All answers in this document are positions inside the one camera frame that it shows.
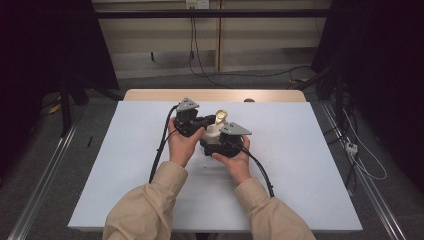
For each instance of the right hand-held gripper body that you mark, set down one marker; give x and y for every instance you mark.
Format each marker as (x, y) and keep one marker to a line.
(230, 143)

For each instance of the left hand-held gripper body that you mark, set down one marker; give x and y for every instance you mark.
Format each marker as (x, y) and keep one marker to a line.
(186, 120)

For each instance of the clear jar with cream lid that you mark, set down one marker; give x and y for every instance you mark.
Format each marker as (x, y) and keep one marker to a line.
(212, 133)

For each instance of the person's left hand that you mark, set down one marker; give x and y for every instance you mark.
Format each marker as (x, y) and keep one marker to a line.
(181, 148)

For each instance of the person's right hand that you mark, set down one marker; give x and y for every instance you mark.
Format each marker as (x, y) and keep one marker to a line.
(236, 166)

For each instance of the wooden table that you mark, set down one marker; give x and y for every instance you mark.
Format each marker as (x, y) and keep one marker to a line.
(150, 95)

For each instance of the dark round knob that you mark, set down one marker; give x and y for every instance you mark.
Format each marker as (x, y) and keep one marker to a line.
(249, 100)

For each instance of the white table board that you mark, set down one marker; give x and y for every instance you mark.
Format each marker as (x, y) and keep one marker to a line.
(300, 160)

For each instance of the black horizontal bar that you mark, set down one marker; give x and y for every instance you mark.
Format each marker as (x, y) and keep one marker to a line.
(213, 13)

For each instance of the white power strip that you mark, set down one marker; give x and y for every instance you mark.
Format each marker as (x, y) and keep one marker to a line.
(351, 148)

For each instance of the black metal stand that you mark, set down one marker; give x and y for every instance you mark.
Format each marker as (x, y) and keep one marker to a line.
(65, 106)

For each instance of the dark curtain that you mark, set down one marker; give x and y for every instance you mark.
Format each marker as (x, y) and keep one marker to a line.
(40, 50)
(383, 66)

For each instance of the wooden wall strip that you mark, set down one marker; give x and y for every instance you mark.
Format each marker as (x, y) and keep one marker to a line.
(219, 40)

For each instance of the white wall socket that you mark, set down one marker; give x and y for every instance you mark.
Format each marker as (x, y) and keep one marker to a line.
(197, 3)

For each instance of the aluminium floor rail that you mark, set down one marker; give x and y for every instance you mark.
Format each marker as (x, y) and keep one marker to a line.
(43, 180)
(366, 186)

